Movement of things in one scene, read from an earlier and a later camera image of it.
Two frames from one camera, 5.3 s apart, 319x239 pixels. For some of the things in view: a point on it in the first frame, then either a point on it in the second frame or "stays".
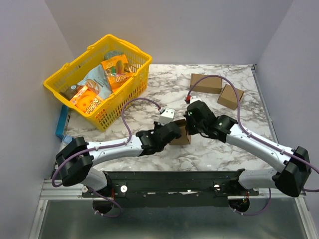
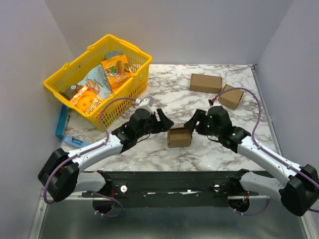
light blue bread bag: [98, 82] stays
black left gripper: [158, 126] -> [164, 125]
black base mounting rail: [172, 188] stays
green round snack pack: [109, 54] stays
